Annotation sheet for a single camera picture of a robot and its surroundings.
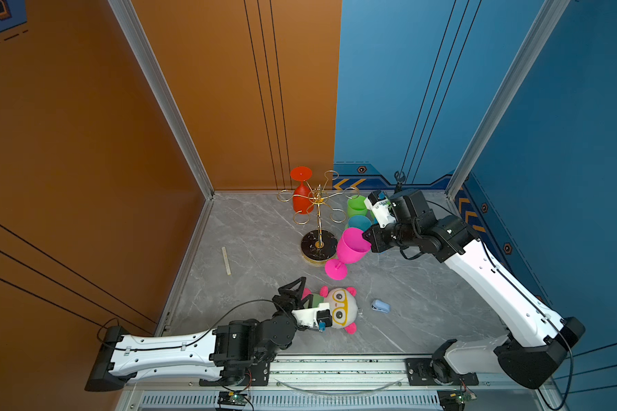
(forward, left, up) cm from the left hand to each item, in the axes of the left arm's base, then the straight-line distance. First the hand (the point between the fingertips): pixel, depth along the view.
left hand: (302, 283), depth 69 cm
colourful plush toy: (-1, -12, -14) cm, 19 cm away
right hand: (+11, -16, +7) cm, 21 cm away
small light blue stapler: (+1, -25, -20) cm, 32 cm away
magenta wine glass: (+6, -13, +9) cm, 17 cm away
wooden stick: (+21, +32, -21) cm, 44 cm away
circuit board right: (-24, -42, -22) cm, 53 cm away
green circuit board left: (-24, +19, -23) cm, 38 cm away
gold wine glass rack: (+24, -5, -18) cm, 30 cm away
